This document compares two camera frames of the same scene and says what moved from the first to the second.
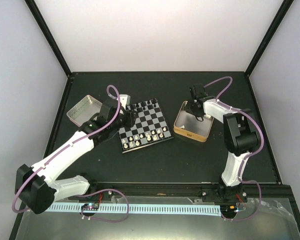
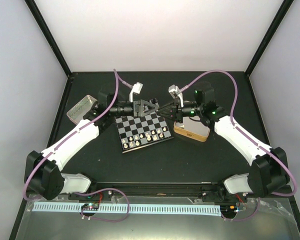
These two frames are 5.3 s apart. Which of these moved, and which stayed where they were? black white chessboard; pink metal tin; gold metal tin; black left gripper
Moved: black left gripper
Stayed: gold metal tin; black white chessboard; pink metal tin
